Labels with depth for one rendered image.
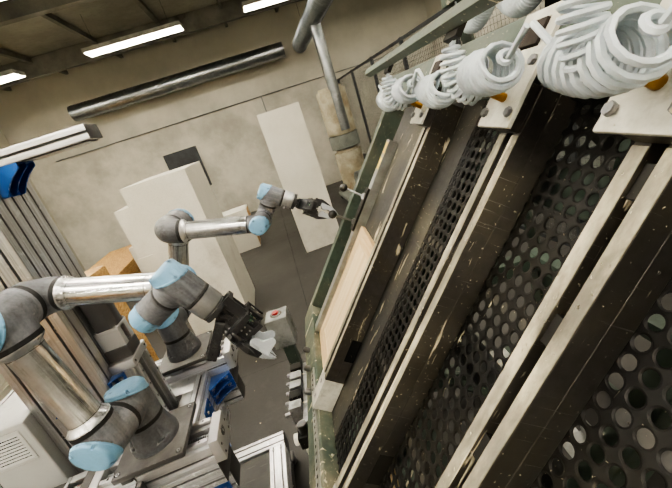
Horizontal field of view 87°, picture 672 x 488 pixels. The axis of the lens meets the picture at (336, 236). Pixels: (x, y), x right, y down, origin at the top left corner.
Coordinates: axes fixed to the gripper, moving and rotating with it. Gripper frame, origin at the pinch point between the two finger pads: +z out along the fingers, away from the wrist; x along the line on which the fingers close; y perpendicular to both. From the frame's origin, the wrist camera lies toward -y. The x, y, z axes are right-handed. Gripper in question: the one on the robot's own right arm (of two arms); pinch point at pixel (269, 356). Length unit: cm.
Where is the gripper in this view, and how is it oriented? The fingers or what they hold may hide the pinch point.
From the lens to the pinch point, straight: 99.7
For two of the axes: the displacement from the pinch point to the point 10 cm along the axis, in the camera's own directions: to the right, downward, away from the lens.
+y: 6.9, -7.2, -0.7
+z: 6.9, 6.4, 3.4
